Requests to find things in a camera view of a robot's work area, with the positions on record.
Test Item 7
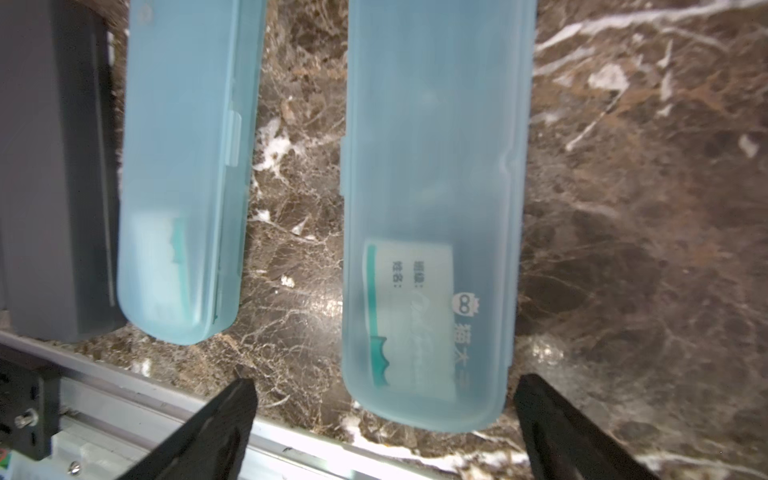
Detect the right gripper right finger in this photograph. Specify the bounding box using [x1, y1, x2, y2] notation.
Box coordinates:
[513, 374, 657, 480]

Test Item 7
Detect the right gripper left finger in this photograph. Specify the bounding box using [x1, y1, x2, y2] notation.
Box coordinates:
[122, 379, 258, 480]

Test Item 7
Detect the black pencil case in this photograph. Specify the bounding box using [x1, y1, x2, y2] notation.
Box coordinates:
[1, 1, 125, 343]

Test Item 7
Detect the teal pencil case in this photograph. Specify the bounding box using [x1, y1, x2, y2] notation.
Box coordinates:
[340, 1, 537, 433]
[117, 0, 267, 345]

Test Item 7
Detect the aluminium front rail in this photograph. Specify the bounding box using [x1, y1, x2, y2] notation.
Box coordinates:
[1, 331, 439, 479]

